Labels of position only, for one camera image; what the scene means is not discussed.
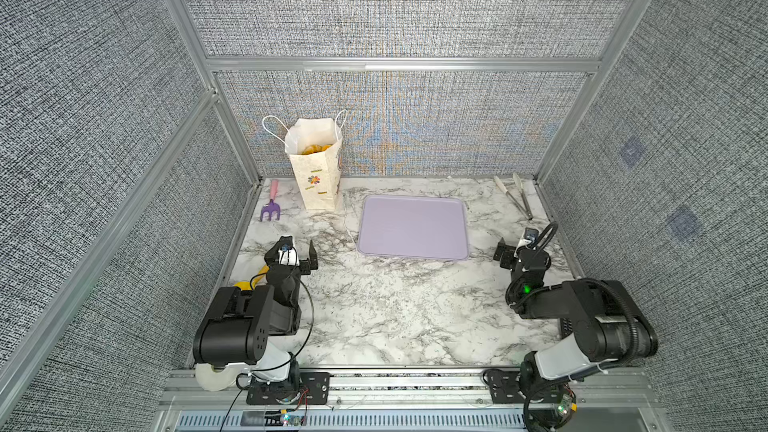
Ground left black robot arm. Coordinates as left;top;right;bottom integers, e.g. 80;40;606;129
192;236;319;394

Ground white paper gift bag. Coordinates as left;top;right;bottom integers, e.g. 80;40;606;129
261;110;347;211

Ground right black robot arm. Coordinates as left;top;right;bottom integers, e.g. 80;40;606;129
493;240;659;401

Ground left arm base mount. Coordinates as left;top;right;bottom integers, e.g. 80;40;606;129
246;372;331;408

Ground yellow toy shovel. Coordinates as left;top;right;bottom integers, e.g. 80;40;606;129
234;265;269;291

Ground orange twisted fake bread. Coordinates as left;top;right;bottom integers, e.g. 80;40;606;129
302;144;331;156

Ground white tape roll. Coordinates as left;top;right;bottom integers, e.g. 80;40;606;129
194;363;248;392

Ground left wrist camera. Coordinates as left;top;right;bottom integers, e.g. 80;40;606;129
276;236;300;266

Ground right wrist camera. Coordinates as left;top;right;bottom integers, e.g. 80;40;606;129
517;227;540;250

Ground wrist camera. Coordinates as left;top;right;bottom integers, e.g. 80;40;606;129
276;236;300;266
517;227;540;250

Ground purple toy rake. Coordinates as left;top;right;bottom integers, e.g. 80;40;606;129
259;179;281;222

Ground lilac plastic tray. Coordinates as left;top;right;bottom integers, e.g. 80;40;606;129
357;195;470;261

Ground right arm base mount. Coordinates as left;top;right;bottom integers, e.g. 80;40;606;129
481;368;578;431

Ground metal tongs white tips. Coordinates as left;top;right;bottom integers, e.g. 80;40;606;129
493;173;534;220

